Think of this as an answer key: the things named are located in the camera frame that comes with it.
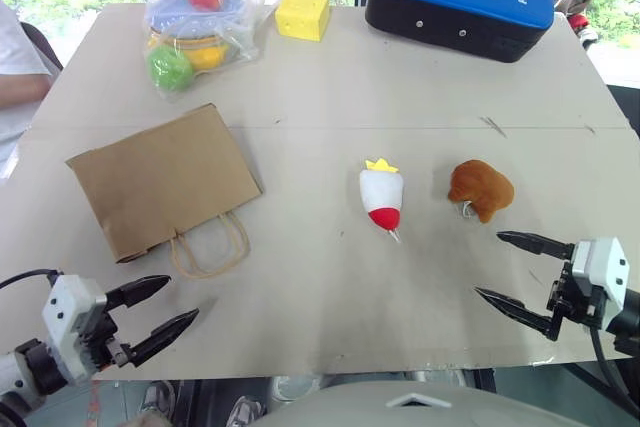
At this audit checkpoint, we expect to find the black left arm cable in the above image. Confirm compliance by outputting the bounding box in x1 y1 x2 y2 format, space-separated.
0 268 65 292

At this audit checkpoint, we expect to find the green toy apple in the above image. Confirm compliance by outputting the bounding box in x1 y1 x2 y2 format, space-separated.
147 44 195 94

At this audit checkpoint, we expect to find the white red plush radish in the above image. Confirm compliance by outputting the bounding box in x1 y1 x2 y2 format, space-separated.
358 157 405 245

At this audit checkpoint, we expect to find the brown plush toy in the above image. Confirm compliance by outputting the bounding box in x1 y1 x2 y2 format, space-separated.
445 158 517 225

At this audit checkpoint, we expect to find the grey patterned sneaker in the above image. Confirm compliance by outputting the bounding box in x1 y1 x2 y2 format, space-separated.
226 395 267 427
138 380 178 422

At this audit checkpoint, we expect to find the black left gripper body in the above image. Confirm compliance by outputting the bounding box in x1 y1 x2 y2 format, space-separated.
81 296 135 374

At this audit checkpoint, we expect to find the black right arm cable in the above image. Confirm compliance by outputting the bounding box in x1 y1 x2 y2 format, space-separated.
588 325 640 417

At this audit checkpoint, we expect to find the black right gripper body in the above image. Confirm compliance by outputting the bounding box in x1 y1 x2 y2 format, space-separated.
545 259 610 343

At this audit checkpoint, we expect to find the person in white shirt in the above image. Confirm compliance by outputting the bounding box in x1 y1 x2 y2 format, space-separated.
0 0 54 179

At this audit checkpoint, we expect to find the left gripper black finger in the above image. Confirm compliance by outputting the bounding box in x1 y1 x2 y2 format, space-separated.
104 274 173 312
130 308 201 368

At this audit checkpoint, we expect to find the yellow cheese block toy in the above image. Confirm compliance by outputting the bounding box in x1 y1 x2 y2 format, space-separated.
274 0 332 44

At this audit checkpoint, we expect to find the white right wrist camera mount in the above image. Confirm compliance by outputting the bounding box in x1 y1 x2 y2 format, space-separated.
569 236 631 321

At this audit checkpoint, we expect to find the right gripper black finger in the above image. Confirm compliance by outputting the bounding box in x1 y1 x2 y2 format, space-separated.
473 286 562 344
495 230 577 261

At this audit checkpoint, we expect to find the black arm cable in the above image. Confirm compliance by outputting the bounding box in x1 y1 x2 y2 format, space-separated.
0 268 65 292
588 325 640 417

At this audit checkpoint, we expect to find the clear plastic bag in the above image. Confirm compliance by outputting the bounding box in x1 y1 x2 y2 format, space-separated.
143 0 277 104

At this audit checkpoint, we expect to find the dark chair back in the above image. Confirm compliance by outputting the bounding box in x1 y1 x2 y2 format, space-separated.
19 21 65 74

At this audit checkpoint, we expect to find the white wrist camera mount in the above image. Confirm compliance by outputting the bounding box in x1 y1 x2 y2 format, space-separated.
569 236 631 321
41 274 109 384

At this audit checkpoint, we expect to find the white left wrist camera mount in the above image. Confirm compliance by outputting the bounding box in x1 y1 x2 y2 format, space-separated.
41 274 109 384

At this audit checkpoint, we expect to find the blue toy colander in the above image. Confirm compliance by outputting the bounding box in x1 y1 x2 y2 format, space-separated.
146 0 247 42

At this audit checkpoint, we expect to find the red white shoe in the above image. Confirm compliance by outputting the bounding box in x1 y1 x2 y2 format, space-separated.
566 11 600 51

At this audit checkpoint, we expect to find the brown paper bag with handles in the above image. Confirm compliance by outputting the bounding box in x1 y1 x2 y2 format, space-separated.
64 102 265 281

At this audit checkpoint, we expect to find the yellow toy bowl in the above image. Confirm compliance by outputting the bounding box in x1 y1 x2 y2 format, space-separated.
149 34 232 72

